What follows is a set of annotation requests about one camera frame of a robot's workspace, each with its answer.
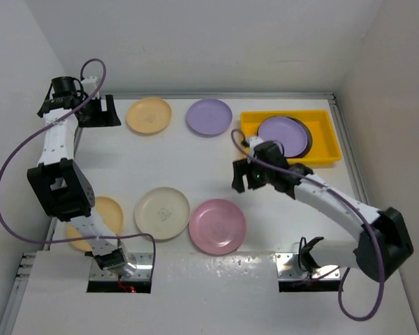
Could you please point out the orange plate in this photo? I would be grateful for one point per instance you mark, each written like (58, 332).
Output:
(149, 116)
(112, 215)

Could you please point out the pink plate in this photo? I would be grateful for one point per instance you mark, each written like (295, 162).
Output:
(217, 227)

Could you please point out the cream plate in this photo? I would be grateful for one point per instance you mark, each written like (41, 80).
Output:
(162, 212)

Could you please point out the yellow plastic bin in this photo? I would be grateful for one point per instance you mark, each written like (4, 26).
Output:
(325, 149)

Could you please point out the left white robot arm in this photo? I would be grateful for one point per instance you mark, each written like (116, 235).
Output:
(59, 184)

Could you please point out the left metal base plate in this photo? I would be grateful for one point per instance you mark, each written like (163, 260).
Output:
(139, 269)

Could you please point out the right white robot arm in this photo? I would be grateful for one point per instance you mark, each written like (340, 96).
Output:
(381, 242)

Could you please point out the dark rimmed plate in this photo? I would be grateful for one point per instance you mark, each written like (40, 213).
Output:
(309, 139)

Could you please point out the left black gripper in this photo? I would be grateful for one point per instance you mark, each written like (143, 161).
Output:
(103, 118)

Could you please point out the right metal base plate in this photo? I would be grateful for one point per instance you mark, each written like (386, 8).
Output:
(288, 269)

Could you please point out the purple plate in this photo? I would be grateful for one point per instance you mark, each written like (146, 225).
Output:
(209, 117)
(286, 132)

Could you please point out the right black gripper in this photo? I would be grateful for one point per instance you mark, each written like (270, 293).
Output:
(241, 167)

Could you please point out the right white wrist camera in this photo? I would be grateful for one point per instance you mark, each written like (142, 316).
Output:
(253, 142)

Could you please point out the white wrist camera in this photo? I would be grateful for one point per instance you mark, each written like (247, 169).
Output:
(90, 84)
(253, 142)

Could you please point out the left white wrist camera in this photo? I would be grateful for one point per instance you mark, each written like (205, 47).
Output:
(90, 84)

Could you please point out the metal base plate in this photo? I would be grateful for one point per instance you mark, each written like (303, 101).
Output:
(139, 269)
(288, 269)

